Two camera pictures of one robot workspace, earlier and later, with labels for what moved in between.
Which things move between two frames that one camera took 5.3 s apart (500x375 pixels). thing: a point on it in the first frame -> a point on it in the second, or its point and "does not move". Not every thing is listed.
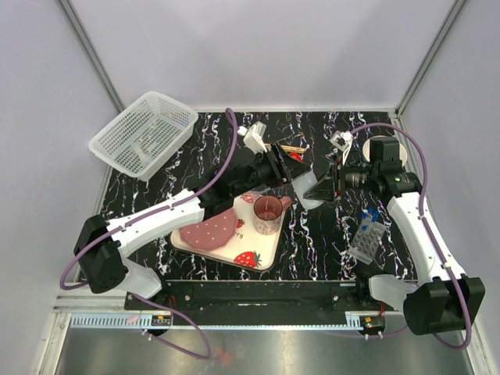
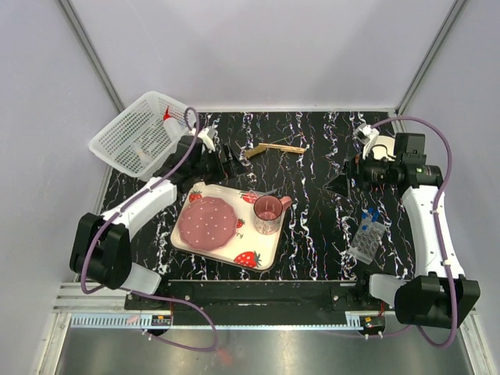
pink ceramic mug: [267, 213] does not move
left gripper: [285, 170] -> [220, 174]
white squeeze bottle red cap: [304, 183] -> [173, 128]
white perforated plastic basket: [145, 136] does not move
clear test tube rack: [366, 240] does not move
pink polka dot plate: [212, 233] does not move
